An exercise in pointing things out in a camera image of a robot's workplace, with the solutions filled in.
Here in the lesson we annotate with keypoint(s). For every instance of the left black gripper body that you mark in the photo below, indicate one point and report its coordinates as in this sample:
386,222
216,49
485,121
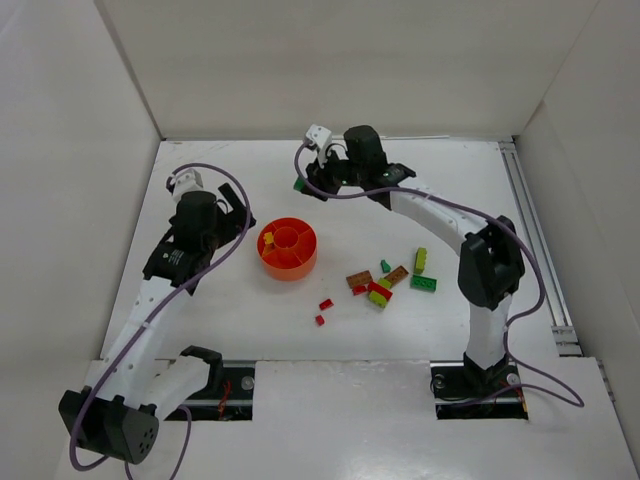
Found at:
232,211

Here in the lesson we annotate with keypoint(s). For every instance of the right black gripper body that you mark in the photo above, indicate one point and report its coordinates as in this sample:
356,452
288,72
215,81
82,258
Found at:
317,176

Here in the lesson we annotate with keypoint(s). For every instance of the dark green curved lego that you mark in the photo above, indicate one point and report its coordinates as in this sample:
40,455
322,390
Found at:
299,184

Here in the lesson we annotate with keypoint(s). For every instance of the small dark green lego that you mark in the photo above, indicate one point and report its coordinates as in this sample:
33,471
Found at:
385,266

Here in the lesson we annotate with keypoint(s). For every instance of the lime green long lego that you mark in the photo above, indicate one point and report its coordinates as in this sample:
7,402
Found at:
420,261

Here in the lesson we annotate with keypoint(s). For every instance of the red sloped lego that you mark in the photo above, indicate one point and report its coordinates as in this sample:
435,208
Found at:
326,304

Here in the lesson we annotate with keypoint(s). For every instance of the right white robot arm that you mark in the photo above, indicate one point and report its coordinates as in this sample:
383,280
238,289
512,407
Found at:
490,261

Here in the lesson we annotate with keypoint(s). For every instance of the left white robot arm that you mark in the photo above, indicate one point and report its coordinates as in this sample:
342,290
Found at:
117,414

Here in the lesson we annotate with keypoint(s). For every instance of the orange round divided container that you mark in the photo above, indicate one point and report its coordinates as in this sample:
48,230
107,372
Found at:
294,253

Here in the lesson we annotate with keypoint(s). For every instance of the brown studded lego plate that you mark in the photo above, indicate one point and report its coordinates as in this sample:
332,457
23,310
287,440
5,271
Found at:
362,278

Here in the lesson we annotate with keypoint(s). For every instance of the brown upside-down lego plate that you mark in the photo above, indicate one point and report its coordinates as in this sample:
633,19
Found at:
397,275

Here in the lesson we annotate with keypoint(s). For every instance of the red and lime lego stack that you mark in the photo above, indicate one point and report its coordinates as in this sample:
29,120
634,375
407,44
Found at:
379,292

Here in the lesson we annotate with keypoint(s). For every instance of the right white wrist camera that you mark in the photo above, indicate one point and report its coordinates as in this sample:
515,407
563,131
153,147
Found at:
318,139

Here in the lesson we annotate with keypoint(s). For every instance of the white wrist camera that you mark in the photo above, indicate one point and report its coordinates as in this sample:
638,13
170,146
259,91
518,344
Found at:
318,139
185,181

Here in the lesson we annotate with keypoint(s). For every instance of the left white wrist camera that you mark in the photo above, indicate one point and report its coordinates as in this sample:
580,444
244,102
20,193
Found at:
185,181

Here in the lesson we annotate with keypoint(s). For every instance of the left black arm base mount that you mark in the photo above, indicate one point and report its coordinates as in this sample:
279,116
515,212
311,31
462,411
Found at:
211,388

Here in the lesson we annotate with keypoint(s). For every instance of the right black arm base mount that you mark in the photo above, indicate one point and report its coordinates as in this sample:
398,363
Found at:
456,398

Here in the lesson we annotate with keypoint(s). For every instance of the aluminium rail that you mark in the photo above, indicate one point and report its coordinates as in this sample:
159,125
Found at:
563,331

